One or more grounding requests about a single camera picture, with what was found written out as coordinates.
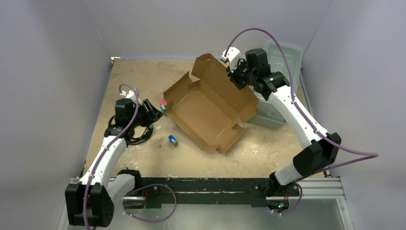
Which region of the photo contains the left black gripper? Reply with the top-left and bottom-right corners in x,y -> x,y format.
129,99 -> 163,127

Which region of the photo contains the brown cardboard box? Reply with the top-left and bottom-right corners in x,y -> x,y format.
163,53 -> 259,153

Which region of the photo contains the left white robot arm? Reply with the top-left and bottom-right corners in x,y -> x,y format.
65,98 -> 163,228

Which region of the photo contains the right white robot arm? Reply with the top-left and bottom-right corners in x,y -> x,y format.
221,47 -> 341,195

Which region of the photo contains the pink and green small block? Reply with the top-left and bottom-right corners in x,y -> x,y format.
159,98 -> 167,114

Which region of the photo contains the blue and grey small block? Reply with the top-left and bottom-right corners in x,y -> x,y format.
168,135 -> 179,147

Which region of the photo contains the clear plastic storage bin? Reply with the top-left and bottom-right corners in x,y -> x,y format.
249,38 -> 303,130

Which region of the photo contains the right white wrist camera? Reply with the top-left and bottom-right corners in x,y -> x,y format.
220,47 -> 241,72

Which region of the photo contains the black coiled cable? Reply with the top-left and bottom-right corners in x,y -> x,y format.
108,115 -> 155,146

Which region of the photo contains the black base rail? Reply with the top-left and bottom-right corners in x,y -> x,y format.
113,168 -> 300,210

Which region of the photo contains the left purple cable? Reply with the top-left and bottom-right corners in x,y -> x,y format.
82,84 -> 177,230

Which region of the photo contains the purple cable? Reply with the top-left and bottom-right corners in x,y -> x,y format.
224,28 -> 379,217
82,84 -> 177,230

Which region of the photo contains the aluminium frame rail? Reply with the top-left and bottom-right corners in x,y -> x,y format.
57,170 -> 353,230

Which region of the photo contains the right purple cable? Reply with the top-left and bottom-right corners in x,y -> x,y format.
224,28 -> 379,217

